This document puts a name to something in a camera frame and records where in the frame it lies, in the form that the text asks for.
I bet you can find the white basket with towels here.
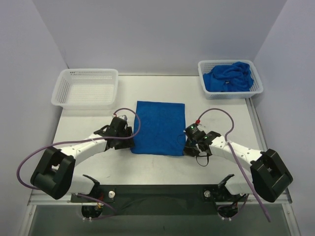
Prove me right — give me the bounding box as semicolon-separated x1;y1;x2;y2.
198;59;263;100

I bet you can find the crumpled blue towels pile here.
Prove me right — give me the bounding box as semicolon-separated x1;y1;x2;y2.
203;61;254;92

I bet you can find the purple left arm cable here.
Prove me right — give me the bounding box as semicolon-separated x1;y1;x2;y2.
16;108;141;220

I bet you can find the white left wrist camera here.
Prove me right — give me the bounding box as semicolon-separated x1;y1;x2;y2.
112;114;127;121

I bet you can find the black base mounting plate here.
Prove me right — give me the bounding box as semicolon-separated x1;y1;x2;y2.
70;184;247;218

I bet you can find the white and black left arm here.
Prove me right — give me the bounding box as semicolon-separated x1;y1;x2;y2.
31;115;134;200

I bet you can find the blue towel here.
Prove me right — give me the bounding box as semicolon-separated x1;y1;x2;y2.
130;101;186;156

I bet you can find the empty white plastic basket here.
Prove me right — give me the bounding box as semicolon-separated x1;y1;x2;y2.
51;68;119;110

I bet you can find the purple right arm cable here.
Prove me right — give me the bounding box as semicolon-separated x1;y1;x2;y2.
195;108;271;223

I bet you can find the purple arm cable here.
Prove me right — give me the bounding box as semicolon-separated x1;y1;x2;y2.
16;108;141;220
195;108;271;223

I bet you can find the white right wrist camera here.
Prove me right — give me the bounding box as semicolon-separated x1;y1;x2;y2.
195;119;206;129

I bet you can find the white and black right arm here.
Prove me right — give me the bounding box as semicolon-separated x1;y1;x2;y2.
184;123;293;203

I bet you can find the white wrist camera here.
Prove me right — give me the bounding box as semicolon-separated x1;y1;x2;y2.
112;114;127;121
195;119;206;129

